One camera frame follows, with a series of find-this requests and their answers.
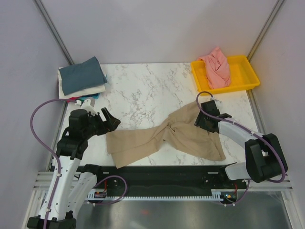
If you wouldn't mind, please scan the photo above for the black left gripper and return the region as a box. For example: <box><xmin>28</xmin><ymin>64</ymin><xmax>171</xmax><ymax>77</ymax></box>
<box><xmin>83</xmin><ymin>107</ymin><xmax>120</xmax><ymax>139</ymax></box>

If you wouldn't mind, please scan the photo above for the beige t shirt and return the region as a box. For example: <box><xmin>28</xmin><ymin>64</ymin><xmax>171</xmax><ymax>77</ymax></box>
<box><xmin>106</xmin><ymin>102</ymin><xmax>226</xmax><ymax>168</ymax></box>

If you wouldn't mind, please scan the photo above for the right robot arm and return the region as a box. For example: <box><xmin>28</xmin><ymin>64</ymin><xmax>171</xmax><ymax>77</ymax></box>
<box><xmin>194</xmin><ymin>100</ymin><xmax>288</xmax><ymax>188</ymax></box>

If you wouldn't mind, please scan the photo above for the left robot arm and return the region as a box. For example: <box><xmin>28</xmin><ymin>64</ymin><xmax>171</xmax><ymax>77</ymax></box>
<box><xmin>27</xmin><ymin>107</ymin><xmax>121</xmax><ymax>229</ymax></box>

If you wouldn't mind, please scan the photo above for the folded cream t shirt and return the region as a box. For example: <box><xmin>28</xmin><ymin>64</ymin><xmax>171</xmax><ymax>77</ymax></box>
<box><xmin>58</xmin><ymin>70</ymin><xmax>105</xmax><ymax>99</ymax></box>

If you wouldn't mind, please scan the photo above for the folded red t shirt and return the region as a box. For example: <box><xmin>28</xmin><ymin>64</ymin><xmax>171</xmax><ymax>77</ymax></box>
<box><xmin>67</xmin><ymin>97</ymin><xmax>79</xmax><ymax>103</ymax></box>

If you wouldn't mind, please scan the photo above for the pink t shirt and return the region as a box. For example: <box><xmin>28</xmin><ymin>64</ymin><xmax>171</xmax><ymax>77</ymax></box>
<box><xmin>197</xmin><ymin>46</ymin><xmax>231</xmax><ymax>89</ymax></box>

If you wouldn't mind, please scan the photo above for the folded blue-grey t shirt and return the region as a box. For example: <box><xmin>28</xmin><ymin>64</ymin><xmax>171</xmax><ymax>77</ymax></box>
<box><xmin>58</xmin><ymin>56</ymin><xmax>108</xmax><ymax>96</ymax></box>

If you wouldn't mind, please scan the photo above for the yellow plastic bin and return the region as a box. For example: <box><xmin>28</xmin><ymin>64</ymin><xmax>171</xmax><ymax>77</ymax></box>
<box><xmin>190</xmin><ymin>55</ymin><xmax>260</xmax><ymax>94</ymax></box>

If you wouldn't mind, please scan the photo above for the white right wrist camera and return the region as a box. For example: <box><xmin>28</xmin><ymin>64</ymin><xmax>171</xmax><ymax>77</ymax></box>
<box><xmin>210</xmin><ymin>96</ymin><xmax>222</xmax><ymax>104</ymax></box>

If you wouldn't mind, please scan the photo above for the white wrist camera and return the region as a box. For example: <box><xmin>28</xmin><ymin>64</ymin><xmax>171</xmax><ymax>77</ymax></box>
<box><xmin>81</xmin><ymin>98</ymin><xmax>98</xmax><ymax>115</ymax></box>
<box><xmin>210</xmin><ymin>96</ymin><xmax>222</xmax><ymax>104</ymax></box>

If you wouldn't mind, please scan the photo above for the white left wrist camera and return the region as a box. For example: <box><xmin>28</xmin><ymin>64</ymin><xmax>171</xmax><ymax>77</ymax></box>
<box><xmin>81</xmin><ymin>98</ymin><xmax>98</xmax><ymax>115</ymax></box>

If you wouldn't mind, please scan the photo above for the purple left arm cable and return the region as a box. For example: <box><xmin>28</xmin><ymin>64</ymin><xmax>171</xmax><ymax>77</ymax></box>
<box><xmin>30</xmin><ymin>99</ymin><xmax>81</xmax><ymax>229</ymax></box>

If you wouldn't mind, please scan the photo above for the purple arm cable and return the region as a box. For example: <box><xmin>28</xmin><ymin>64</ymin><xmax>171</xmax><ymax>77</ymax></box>
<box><xmin>195</xmin><ymin>91</ymin><xmax>287</xmax><ymax>183</ymax></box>
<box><xmin>30</xmin><ymin>99</ymin><xmax>81</xmax><ymax>229</ymax></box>

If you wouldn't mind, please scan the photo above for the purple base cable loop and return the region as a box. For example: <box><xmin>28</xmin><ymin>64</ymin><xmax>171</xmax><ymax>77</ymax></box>
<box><xmin>87</xmin><ymin>175</ymin><xmax>128</xmax><ymax>206</ymax></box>

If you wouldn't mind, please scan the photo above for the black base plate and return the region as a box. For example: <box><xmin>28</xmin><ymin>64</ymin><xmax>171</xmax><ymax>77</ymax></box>
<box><xmin>77</xmin><ymin>164</ymin><xmax>246</xmax><ymax>197</ymax></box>

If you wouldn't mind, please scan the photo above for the white slotted cable duct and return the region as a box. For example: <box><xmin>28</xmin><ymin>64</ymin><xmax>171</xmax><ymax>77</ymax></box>
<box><xmin>85</xmin><ymin>189</ymin><xmax>237</xmax><ymax>203</ymax></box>

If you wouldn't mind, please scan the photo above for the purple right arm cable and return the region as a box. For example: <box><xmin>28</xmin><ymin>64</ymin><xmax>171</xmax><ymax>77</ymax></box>
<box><xmin>195</xmin><ymin>91</ymin><xmax>287</xmax><ymax>183</ymax></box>

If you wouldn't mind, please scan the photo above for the aluminium frame rail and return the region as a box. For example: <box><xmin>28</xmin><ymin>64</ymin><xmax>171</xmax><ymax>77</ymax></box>
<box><xmin>33</xmin><ymin>172</ymin><xmax>293</xmax><ymax>191</ymax></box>

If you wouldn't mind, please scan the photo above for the left corner aluminium post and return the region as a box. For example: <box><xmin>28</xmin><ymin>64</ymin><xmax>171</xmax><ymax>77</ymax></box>
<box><xmin>33</xmin><ymin>0</ymin><xmax>74</xmax><ymax>65</ymax></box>

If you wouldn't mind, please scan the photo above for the corner aluminium post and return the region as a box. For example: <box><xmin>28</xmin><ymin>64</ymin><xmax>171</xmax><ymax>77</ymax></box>
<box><xmin>33</xmin><ymin>0</ymin><xmax>74</xmax><ymax>65</ymax></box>
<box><xmin>247</xmin><ymin>0</ymin><xmax>286</xmax><ymax>62</ymax></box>

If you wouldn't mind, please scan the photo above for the right corner aluminium post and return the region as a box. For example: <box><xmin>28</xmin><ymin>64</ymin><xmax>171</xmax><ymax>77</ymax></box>
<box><xmin>247</xmin><ymin>0</ymin><xmax>286</xmax><ymax>62</ymax></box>

